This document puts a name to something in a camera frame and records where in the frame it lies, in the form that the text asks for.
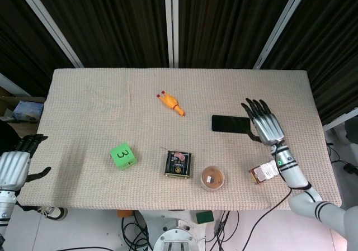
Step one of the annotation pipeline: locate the white low frame beam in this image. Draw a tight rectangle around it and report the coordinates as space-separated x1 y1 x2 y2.
321 111 358 132
0 72 32 97

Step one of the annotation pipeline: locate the white robot torso base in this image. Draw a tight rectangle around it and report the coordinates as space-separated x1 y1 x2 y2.
139 210 222 251

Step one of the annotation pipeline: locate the black luncheon meat can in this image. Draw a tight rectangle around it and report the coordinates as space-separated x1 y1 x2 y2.
163 150 193 178

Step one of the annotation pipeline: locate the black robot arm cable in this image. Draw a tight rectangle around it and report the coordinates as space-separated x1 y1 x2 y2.
242 182 312 251

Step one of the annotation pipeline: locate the beige waffle weave tablecloth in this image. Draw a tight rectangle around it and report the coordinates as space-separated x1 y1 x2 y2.
18 68 342 211

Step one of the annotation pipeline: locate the dark green foam block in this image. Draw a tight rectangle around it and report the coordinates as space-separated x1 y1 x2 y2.
195 210 215 225

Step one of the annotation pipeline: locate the teal and black smartphone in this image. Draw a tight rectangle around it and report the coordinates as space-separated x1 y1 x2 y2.
211 115 252 135

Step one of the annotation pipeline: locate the green foam number cube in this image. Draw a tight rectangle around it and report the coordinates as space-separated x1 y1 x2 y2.
109 141 138 168

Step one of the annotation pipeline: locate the yellow rubber chicken toy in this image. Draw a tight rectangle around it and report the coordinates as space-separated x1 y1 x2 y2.
156 90 186 117

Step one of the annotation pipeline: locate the blue plastic wrapped package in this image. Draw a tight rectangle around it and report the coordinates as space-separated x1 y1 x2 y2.
13 100 45 121

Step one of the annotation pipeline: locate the brown cardboard box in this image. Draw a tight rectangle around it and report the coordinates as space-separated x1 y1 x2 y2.
0 94 18 118

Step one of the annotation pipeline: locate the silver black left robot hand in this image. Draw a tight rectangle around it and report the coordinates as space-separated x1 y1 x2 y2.
0 134 52 192

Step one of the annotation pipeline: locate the white upright frame post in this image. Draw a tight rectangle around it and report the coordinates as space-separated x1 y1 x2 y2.
164 0 172 69
171 0 180 69

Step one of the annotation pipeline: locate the white slanted frame post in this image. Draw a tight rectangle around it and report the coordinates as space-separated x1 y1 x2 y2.
253 0 309 70
16 0 84 68

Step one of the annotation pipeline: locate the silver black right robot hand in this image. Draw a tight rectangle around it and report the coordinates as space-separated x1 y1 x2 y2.
241 98 286 146

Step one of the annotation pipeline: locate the clear plastic snack jar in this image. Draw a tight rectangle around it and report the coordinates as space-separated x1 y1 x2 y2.
201 165 225 191

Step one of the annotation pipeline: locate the grey office chair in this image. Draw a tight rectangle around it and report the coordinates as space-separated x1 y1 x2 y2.
344 119 358 146

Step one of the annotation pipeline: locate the black floor cable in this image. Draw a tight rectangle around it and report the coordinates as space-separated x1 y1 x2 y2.
211 210 239 251
120 210 153 251

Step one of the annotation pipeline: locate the red and gold carton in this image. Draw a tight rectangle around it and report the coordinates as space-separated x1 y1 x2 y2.
249 160 280 184

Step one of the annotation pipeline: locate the black pleated curtain panel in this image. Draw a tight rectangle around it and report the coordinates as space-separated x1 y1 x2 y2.
0 0 77 98
261 0 358 126
29 0 171 68
178 0 298 69

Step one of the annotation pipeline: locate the white and black sneaker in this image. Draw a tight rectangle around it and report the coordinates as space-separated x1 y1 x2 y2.
36 205 68 221

